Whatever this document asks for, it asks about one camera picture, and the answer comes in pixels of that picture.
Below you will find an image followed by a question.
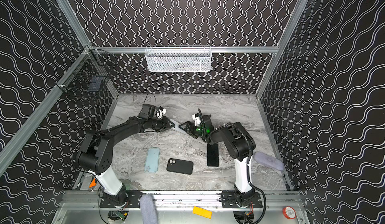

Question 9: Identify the yellow block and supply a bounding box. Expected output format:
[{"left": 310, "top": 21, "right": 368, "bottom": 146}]
[{"left": 192, "top": 206, "right": 212, "bottom": 219}]

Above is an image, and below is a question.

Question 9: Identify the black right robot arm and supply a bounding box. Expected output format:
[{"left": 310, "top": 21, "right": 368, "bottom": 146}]
[{"left": 178, "top": 121, "right": 255, "bottom": 207}]

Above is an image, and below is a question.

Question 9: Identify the orange handled tool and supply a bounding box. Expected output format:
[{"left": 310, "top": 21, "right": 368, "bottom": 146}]
[{"left": 88, "top": 178, "right": 97, "bottom": 192}]

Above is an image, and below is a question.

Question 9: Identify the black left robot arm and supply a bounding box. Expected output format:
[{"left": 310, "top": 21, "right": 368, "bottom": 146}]
[{"left": 76, "top": 116, "right": 175, "bottom": 208}]

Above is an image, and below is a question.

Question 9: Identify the light blue phone case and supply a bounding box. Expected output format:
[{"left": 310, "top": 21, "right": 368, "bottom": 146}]
[{"left": 144, "top": 147, "right": 160, "bottom": 173}]

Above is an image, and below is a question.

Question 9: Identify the white smartphone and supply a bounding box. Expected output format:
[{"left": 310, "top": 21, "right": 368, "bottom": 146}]
[{"left": 174, "top": 123, "right": 186, "bottom": 135}]

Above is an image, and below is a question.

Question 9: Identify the lavender cloth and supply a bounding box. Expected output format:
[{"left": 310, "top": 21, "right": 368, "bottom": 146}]
[{"left": 253, "top": 152, "right": 284, "bottom": 171}]

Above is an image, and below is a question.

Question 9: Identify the black corrugated cable conduit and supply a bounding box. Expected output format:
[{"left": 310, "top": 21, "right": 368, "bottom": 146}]
[{"left": 225, "top": 123, "right": 256, "bottom": 167}]

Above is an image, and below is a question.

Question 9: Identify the white wire mesh basket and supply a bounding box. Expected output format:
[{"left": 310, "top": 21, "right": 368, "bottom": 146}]
[{"left": 144, "top": 46, "right": 213, "bottom": 72}]

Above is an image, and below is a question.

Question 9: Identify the black wire mesh basket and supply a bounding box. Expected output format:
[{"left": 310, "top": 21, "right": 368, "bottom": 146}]
[{"left": 59, "top": 49, "right": 118, "bottom": 105}]

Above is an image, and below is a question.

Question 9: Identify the black phone case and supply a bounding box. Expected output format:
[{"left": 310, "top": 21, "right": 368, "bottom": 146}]
[{"left": 166, "top": 158, "right": 194, "bottom": 175}]

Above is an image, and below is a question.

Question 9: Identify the red tape roll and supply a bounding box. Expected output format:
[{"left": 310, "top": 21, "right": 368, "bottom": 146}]
[{"left": 282, "top": 207, "right": 297, "bottom": 220}]

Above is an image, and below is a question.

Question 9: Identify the dark blue smartphone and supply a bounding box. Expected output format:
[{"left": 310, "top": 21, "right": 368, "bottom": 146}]
[{"left": 207, "top": 144, "right": 220, "bottom": 167}]

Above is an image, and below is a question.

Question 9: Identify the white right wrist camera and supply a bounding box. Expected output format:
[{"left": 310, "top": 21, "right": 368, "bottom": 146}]
[{"left": 192, "top": 113, "right": 202, "bottom": 127}]

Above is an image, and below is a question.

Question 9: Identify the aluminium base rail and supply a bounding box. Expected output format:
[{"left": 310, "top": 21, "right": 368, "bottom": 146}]
[{"left": 60, "top": 191, "right": 302, "bottom": 211}]

